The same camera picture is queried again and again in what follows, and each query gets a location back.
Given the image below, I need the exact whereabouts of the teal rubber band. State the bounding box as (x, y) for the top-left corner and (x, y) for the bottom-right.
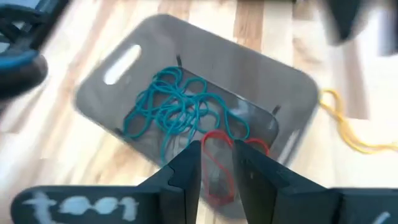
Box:
(152, 65), (209, 125)
(174, 77), (222, 131)
(123, 67), (162, 139)
(223, 107), (251, 141)
(159, 102), (200, 166)

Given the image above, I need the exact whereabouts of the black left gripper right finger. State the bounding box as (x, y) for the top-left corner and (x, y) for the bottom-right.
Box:
(233, 139), (398, 224)

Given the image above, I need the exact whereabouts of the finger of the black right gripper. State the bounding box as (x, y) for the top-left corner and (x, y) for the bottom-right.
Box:
(323, 0), (365, 45)
(377, 0), (398, 57)

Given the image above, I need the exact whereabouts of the red rubber band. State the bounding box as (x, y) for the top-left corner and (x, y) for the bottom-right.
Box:
(200, 129), (271, 206)

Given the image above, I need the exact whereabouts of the yellow rubber band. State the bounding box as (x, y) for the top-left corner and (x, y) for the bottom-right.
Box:
(318, 88), (398, 155)

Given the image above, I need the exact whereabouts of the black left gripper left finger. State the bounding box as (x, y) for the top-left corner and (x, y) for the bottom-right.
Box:
(11, 140), (201, 224)

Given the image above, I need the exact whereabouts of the grey translucent plastic bin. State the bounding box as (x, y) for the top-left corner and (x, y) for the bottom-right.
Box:
(74, 14), (320, 218)

